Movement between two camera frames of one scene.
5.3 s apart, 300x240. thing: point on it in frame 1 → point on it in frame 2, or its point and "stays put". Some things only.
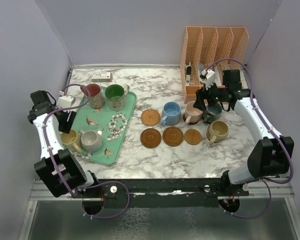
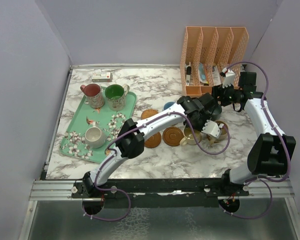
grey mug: (212, 113) stays put
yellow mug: (70, 141) → (189, 138)
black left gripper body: (54, 104) → (197, 123)
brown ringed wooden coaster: (150, 138) stays put
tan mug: (217, 131) stays put
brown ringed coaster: (173, 136) stays put
